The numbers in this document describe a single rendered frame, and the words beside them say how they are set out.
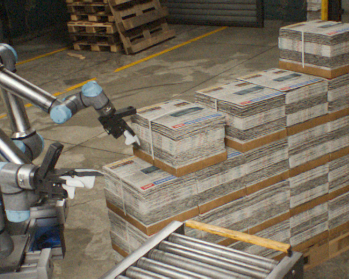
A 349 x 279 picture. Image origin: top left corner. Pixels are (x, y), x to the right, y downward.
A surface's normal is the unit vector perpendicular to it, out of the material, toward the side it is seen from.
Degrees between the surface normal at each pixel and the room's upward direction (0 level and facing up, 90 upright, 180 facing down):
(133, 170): 1
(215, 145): 90
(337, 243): 90
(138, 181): 1
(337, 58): 89
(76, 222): 0
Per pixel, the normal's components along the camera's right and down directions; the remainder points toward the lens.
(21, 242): -0.08, -0.93
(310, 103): 0.56, 0.25
